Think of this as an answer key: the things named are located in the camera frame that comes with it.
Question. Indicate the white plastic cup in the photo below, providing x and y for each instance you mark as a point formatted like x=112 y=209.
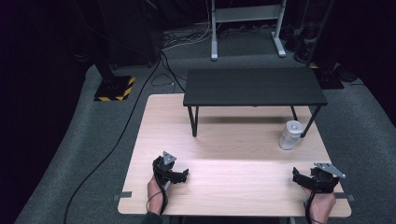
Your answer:
x=290 y=136

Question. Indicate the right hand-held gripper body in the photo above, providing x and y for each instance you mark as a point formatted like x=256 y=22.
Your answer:
x=325 y=179

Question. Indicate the black pole stand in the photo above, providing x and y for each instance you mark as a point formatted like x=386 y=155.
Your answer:
x=327 y=74

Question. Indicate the person's right hand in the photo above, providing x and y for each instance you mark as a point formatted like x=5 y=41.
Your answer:
x=323 y=205

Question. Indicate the black low shelf table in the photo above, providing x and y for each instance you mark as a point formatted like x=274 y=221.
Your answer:
x=253 y=87

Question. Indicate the grey tape strip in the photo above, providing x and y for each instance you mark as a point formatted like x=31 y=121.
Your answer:
x=345 y=196
x=123 y=195

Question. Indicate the black yellow striped stand base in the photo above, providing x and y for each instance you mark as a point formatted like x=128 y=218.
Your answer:
x=115 y=88

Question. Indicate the person's left hand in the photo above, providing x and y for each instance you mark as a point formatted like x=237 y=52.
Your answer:
x=154 y=196

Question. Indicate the white metal stand frame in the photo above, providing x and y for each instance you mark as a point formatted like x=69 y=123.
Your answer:
x=246 y=14

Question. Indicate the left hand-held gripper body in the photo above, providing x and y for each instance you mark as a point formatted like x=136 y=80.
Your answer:
x=162 y=168

